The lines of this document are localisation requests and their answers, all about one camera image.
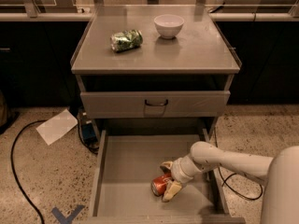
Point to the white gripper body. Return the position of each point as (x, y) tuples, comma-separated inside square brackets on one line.
[(178, 172)]

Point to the red coke can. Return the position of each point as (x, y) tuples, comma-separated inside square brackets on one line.
[(159, 184)]

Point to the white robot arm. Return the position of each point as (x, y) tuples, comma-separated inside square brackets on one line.
[(278, 175)]

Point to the open grey middle drawer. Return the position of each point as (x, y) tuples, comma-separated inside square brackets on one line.
[(121, 192)]

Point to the closed grey top drawer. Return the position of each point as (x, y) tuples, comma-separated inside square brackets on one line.
[(130, 104)]

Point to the grey cabinet with counter top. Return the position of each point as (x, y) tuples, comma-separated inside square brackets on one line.
[(197, 59)]

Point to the green soda can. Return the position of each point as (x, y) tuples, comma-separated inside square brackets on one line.
[(126, 40)]

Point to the blue power box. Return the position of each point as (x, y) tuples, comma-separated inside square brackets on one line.
[(86, 130)]

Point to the white paper sheet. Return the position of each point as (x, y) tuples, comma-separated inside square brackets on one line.
[(56, 127)]

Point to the white ceramic bowl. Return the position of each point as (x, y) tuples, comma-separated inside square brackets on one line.
[(168, 25)]

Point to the black drawer handle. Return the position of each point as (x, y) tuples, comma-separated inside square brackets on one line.
[(156, 104)]

